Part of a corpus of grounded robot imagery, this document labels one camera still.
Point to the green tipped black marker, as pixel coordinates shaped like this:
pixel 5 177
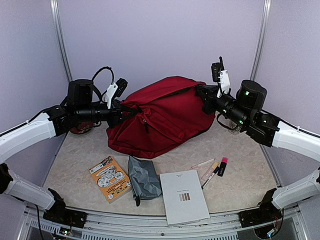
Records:
pixel 207 181

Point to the red backpack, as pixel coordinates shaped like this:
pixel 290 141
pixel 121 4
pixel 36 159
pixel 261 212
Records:
pixel 160 117

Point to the right aluminium frame post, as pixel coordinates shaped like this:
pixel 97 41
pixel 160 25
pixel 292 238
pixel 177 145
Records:
pixel 261 39

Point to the white notebook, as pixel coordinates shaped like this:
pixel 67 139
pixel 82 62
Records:
pixel 183 198

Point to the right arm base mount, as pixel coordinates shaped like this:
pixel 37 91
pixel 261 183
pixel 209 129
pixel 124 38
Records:
pixel 258 216

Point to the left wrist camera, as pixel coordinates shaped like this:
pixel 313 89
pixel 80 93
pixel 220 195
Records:
pixel 115 90

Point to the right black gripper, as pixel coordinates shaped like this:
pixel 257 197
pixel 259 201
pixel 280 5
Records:
pixel 208 99

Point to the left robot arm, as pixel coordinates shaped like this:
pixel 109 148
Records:
pixel 83 103

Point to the left aluminium frame post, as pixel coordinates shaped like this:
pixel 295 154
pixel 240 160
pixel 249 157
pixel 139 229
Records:
pixel 60 38

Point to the red floral round case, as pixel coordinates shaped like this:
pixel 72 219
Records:
pixel 82 128

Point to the pink black highlighter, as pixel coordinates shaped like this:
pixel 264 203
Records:
pixel 222 166

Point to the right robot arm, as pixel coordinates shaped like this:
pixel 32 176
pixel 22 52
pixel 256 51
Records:
pixel 245 110

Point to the grey pencil pouch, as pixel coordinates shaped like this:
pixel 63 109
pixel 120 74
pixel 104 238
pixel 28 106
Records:
pixel 144 180

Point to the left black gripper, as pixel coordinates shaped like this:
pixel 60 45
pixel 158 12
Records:
pixel 116 115

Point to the white printed mug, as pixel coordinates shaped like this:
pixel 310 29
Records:
pixel 235 126

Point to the clear pink pen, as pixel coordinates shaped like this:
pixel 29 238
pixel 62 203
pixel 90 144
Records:
pixel 198 166

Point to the orange comic book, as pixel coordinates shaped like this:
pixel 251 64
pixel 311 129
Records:
pixel 111 179

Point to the aluminium frame post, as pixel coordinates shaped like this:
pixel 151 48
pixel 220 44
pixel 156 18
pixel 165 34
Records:
pixel 60 38
pixel 261 39

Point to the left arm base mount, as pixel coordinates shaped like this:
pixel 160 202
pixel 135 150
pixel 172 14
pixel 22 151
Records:
pixel 66 216

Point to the beige capped marker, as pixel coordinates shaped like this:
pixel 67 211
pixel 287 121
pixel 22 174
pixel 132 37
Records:
pixel 210 170

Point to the front aluminium rail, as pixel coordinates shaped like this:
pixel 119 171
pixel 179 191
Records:
pixel 113 226

